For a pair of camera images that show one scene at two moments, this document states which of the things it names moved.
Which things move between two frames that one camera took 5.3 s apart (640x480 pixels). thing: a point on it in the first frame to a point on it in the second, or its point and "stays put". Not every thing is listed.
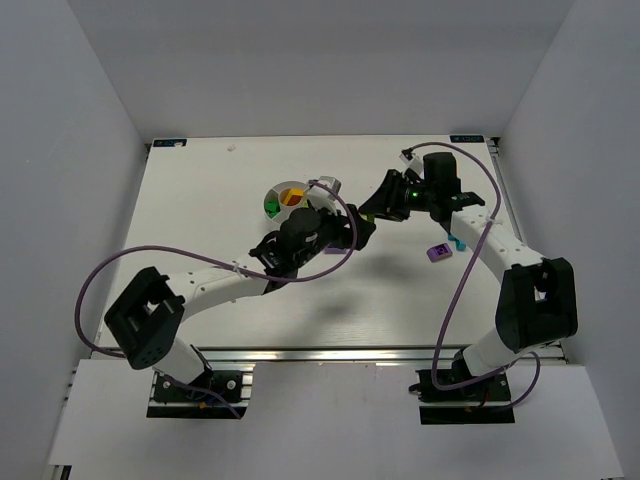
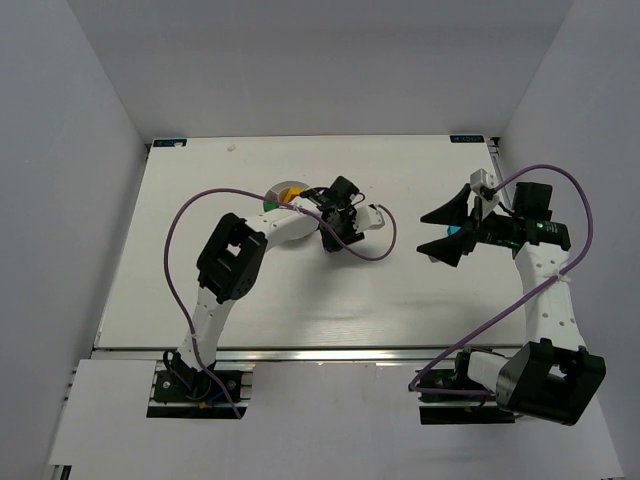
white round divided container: [283, 198] stays put
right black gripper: [393, 195] to [480, 228]
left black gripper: [345, 227] stays put
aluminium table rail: [328, 355] stays put
